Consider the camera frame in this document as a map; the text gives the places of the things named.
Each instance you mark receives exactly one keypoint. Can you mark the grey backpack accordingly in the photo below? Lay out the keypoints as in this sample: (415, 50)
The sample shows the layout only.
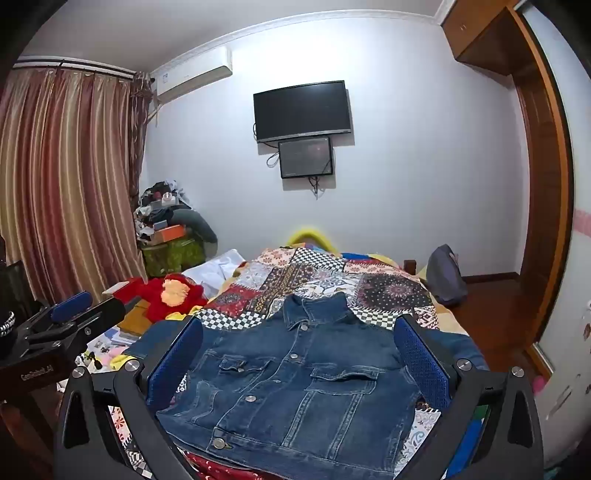
(445, 277)

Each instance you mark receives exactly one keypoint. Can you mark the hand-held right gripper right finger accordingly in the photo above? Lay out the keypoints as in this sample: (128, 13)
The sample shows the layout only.
(422, 364)

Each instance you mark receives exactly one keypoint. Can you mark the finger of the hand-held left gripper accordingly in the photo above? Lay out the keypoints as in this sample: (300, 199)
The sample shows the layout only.
(70, 307)
(101, 318)

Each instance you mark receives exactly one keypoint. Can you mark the wooden wardrobe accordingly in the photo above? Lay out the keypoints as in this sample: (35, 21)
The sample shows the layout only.
(545, 184)

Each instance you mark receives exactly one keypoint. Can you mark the orange shoe box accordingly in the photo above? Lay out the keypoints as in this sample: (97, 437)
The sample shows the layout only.
(168, 233)

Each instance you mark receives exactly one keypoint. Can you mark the blue denim jacket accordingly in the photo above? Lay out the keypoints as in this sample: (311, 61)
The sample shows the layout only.
(300, 383)

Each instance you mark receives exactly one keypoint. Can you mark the striped red gold curtain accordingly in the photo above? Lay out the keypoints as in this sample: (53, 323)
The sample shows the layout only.
(64, 184)

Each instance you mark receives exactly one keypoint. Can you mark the white door with stickers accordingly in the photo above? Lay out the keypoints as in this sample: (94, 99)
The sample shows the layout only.
(570, 300)

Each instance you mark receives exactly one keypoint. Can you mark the small black wall monitor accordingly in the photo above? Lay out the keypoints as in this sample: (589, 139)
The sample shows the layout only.
(306, 158)

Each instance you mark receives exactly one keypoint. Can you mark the orange book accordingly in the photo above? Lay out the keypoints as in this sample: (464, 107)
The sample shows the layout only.
(132, 321)

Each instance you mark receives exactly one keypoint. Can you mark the pile of household clutter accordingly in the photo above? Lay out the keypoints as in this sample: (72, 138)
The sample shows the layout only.
(159, 203)

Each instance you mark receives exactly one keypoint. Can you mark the large black wall television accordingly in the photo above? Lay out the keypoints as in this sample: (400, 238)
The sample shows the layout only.
(302, 110)

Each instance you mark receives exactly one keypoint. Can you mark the red plush toy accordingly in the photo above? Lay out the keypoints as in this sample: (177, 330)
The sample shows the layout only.
(168, 295)

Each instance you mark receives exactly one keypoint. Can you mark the grey plush pillow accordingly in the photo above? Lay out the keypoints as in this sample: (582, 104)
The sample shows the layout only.
(198, 226)

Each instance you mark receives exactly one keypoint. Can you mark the green printed box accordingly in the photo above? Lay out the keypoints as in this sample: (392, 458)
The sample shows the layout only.
(173, 254)

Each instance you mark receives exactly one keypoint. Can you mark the patchwork printed blanket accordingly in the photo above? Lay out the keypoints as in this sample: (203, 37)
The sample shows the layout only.
(323, 277)

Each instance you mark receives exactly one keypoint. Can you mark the white bed sheet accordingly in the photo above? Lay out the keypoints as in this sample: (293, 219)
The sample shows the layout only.
(214, 272)

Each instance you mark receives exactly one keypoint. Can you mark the curtain rail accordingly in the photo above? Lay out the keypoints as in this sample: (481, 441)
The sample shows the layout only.
(74, 65)

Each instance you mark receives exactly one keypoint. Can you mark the white air conditioner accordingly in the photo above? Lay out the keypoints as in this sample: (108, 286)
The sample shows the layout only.
(194, 76)

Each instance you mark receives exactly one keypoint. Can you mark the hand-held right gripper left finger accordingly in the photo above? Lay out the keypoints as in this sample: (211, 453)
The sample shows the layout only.
(178, 364)

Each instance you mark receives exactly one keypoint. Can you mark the wooden bed post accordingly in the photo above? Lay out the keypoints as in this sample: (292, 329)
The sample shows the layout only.
(409, 266)

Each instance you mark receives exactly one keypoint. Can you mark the wooden overhead cabinet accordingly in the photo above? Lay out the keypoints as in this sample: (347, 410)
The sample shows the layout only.
(480, 32)

